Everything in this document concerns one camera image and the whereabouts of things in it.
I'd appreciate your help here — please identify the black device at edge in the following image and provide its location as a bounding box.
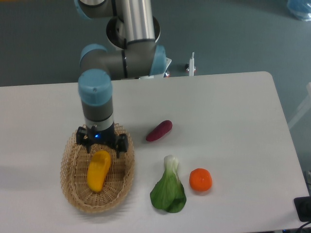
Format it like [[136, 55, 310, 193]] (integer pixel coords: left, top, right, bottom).
[[294, 196, 311, 222]]

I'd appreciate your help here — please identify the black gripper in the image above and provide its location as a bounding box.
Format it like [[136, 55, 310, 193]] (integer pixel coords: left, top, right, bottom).
[[76, 122, 128, 159]]

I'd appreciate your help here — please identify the blue plastic bag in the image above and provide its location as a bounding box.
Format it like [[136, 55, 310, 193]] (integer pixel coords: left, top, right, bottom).
[[287, 0, 311, 21]]

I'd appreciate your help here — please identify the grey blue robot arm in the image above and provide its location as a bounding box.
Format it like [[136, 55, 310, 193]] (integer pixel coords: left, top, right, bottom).
[[75, 0, 166, 153]]

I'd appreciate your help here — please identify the green bok choy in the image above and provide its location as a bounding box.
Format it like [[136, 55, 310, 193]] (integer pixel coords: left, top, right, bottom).
[[150, 155, 187, 213]]

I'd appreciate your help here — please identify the yellow mango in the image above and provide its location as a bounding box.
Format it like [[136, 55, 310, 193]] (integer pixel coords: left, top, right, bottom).
[[87, 150, 111, 192]]

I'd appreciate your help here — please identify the purple sweet potato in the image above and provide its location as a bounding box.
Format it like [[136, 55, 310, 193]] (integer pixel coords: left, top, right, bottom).
[[145, 120, 173, 142]]

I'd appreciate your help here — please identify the woven wicker basket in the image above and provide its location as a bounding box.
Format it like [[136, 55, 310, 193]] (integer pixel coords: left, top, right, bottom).
[[60, 124, 135, 213]]

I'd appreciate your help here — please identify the orange tangerine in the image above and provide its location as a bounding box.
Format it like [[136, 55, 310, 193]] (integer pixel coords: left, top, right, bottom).
[[189, 168, 213, 192]]

